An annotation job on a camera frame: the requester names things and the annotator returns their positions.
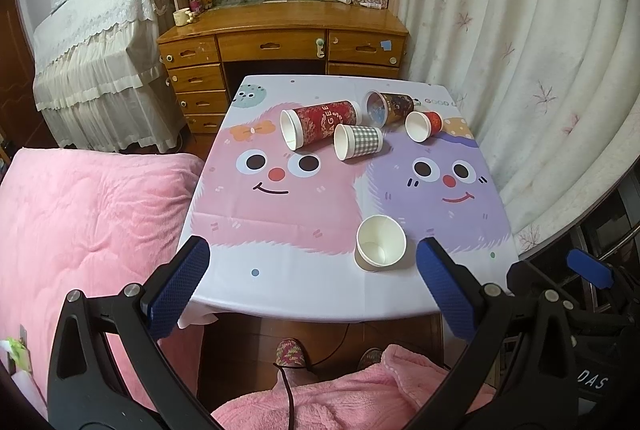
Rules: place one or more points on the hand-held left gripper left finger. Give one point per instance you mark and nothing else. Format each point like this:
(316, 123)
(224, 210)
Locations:
(180, 285)

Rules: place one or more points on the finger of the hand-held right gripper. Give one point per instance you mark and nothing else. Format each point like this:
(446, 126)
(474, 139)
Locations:
(522, 275)
(590, 267)

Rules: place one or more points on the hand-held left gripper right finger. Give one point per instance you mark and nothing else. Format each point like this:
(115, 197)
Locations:
(445, 290)

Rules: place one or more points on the green checked paper cup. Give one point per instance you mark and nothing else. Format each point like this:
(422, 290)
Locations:
(367, 139)

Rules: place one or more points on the small red paper cup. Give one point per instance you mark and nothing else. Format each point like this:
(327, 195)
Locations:
(433, 120)

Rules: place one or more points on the brown printed paper cup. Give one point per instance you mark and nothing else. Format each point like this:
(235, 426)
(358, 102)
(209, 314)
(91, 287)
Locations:
(397, 104)

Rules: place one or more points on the large red patterned paper cup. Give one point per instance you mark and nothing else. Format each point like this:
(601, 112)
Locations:
(325, 120)

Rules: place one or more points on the plain white paper cup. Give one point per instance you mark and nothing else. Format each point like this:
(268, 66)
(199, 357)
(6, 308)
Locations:
(380, 235)

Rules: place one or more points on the metal rack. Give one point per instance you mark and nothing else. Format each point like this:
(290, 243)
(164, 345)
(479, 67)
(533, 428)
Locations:
(600, 220)

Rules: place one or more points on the patterned slipper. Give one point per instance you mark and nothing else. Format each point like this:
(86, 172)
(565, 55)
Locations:
(370, 356)
(291, 352)

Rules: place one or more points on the pink quilted blanket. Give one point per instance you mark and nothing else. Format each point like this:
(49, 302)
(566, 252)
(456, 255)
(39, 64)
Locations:
(85, 235)

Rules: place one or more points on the pink fleece robe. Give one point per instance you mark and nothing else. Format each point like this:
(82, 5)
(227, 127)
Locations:
(360, 395)

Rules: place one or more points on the cartoon monster printed tablecloth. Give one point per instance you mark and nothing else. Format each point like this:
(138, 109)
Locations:
(300, 220)

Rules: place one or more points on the green and white bag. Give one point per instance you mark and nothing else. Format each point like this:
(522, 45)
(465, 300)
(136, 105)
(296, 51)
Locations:
(14, 350)

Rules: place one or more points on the lace covered piano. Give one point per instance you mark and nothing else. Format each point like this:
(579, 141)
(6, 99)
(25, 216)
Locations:
(100, 60)

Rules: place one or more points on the white floral curtain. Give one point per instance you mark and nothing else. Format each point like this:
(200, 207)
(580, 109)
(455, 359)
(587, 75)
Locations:
(525, 35)

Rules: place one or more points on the blue sticker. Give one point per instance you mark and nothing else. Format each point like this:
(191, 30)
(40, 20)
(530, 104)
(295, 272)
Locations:
(386, 45)

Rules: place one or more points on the cream ceramic mug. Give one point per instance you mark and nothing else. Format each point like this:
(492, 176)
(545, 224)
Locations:
(181, 17)

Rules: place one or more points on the wooden door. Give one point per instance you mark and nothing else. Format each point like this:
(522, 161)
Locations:
(12, 70)

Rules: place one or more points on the wooden desk with drawers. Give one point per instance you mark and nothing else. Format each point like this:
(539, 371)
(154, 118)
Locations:
(280, 17)

